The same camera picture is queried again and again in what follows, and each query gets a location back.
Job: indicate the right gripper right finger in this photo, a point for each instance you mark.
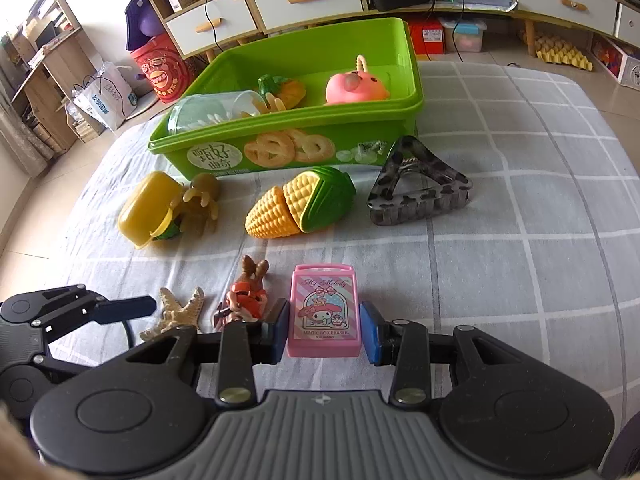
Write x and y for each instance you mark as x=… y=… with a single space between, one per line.
x=403 y=345

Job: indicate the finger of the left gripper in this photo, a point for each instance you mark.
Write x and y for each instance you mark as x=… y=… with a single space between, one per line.
x=91 y=308
x=56 y=298

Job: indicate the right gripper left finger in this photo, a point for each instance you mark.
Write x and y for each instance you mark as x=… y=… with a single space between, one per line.
x=242 y=346

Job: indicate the small orange figurine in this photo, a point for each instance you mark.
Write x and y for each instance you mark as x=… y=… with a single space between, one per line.
x=246 y=299

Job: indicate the beige starfish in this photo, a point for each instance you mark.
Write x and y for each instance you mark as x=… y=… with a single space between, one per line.
x=175 y=314

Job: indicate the pink eraser box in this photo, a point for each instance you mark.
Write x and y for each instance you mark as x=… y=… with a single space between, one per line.
x=324 y=318

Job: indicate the yellow toy pot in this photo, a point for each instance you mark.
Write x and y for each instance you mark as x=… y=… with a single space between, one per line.
x=152 y=211

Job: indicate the toy corn cob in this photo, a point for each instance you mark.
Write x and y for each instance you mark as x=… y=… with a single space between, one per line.
x=310 y=202

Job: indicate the black leopard hair claw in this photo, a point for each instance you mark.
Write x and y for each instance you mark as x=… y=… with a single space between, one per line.
x=414 y=184

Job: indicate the clear cotton swab jar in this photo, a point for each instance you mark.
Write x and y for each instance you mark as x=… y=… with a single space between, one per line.
x=211 y=109

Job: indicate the pink rubber pig toy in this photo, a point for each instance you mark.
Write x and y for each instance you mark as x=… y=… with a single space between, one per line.
x=359 y=85

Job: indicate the beige hair claw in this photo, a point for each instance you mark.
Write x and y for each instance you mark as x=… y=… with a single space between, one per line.
x=196 y=208

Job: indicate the grey checked cloth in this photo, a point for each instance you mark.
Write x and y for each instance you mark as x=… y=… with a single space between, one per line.
x=545 y=256

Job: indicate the white paper bag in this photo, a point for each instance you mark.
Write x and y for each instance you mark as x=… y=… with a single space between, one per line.
x=106 y=96

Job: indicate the red round bucket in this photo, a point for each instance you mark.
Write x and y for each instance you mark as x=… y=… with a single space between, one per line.
x=165 y=69

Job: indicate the green cookie box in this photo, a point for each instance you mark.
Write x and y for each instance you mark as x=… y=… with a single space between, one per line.
x=314 y=132

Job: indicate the clear storage bin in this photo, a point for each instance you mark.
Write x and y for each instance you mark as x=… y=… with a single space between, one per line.
x=464 y=35

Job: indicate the yellow egg tray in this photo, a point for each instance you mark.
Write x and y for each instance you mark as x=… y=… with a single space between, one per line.
x=556 y=50

